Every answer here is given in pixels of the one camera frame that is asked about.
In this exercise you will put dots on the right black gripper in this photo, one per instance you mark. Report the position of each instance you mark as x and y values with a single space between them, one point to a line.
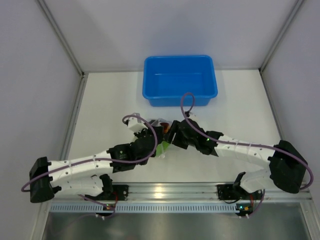
175 129

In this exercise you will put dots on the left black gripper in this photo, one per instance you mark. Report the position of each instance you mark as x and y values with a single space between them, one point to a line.
159 130

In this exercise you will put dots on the clear zip top bag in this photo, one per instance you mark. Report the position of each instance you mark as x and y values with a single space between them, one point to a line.
156 122

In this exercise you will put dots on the fake garlic bulb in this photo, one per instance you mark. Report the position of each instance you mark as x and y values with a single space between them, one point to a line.
165 126

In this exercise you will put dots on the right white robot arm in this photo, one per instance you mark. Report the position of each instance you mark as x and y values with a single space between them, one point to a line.
281 165

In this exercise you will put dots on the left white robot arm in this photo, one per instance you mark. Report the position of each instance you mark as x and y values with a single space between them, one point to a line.
90 176

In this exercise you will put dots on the blue plastic bin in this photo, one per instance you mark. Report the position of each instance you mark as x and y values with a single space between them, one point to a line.
167 78

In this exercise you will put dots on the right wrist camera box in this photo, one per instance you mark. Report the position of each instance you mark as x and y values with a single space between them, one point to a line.
193 117

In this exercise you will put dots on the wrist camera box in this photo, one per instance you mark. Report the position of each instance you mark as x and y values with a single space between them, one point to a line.
135 124
193 117

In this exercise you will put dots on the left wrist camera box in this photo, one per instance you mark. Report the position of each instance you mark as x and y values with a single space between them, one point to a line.
135 124

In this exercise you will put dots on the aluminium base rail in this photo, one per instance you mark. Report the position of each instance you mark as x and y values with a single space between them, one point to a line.
199 191

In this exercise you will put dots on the white slotted cable duct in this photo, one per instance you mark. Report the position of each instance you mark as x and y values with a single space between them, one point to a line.
85 207

